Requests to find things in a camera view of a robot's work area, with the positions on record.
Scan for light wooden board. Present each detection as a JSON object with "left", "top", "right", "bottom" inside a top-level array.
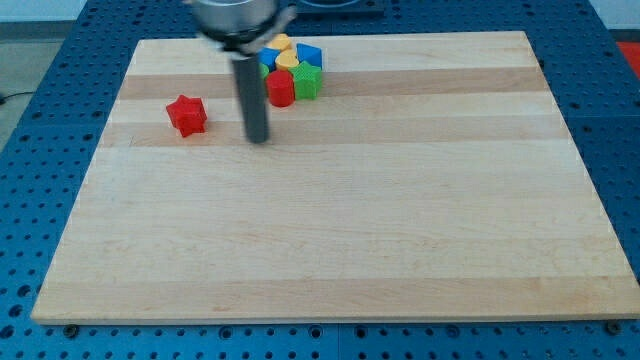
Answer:
[{"left": 31, "top": 31, "right": 639, "bottom": 325}]

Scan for red star block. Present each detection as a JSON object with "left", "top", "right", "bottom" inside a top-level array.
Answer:
[{"left": 166, "top": 95, "right": 208, "bottom": 138}]

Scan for blue triangular block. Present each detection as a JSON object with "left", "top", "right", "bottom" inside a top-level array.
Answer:
[{"left": 296, "top": 43, "right": 323, "bottom": 68}]

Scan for blue cube block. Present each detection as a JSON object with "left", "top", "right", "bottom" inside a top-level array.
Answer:
[{"left": 258, "top": 47, "right": 280, "bottom": 72}]

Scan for yellow heart block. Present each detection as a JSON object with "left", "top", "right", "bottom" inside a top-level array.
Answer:
[{"left": 275, "top": 49, "right": 300, "bottom": 71}]

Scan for black cable on floor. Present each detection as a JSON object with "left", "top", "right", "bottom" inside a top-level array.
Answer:
[{"left": 0, "top": 89, "right": 32, "bottom": 106}]

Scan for yellow hexagon block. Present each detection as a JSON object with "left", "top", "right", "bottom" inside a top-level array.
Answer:
[{"left": 266, "top": 33, "right": 293, "bottom": 52}]

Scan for red cylinder block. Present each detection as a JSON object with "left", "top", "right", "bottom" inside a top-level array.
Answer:
[{"left": 265, "top": 70, "right": 295, "bottom": 107}]

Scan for green star block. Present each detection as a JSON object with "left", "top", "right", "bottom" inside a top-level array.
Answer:
[{"left": 289, "top": 61, "right": 322, "bottom": 100}]

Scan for green block behind rod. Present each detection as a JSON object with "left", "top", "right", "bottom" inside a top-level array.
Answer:
[{"left": 259, "top": 63, "right": 271, "bottom": 81}]

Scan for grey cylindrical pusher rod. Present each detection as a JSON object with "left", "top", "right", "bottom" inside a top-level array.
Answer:
[{"left": 231, "top": 55, "right": 269, "bottom": 144}]

